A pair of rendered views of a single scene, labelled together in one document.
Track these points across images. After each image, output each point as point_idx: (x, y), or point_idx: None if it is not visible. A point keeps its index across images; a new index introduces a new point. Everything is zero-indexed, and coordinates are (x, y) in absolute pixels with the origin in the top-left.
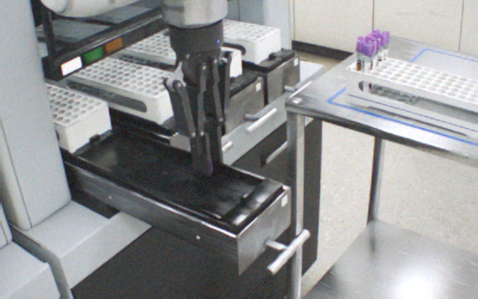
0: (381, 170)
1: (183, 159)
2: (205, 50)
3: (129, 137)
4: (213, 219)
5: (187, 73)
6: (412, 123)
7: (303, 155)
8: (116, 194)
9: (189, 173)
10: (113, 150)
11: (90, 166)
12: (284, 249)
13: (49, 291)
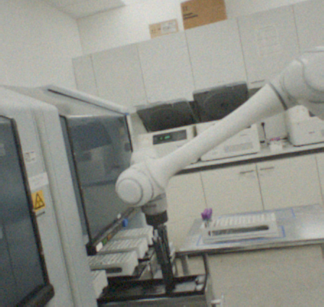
0: (213, 290)
1: (154, 282)
2: (165, 221)
3: (119, 285)
4: (190, 292)
5: (159, 233)
6: (239, 240)
7: None
8: (133, 305)
9: (161, 286)
10: (116, 292)
11: (112, 299)
12: (220, 300)
13: None
